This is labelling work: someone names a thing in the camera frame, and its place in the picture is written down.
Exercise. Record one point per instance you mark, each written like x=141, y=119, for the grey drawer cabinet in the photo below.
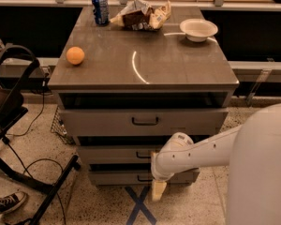
x=124, y=69

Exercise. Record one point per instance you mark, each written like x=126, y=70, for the grey drawer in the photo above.
x=143, y=122
x=117, y=154
x=115, y=178

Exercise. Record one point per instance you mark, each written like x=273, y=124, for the blue soda can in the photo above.
x=101, y=12

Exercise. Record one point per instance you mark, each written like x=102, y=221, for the grey bottom drawer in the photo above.
x=115, y=178

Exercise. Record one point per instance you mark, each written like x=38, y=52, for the wire mesh basket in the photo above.
x=58, y=128

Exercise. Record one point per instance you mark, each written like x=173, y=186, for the crumpled chip bag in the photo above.
x=140, y=15

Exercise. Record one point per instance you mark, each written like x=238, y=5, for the black rolling stand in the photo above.
x=11, y=111

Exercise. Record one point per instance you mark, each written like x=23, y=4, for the white bowl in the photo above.
x=198, y=30

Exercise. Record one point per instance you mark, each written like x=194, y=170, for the black white sneaker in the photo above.
x=12, y=202

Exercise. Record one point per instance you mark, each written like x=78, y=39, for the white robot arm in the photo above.
x=253, y=153

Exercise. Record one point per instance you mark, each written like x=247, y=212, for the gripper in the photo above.
x=159, y=172

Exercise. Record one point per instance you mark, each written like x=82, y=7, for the orange fruit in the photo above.
x=75, y=55

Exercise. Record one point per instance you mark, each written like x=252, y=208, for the grey top drawer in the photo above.
x=143, y=122

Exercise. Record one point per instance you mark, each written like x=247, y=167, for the blue tape cross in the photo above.
x=139, y=206

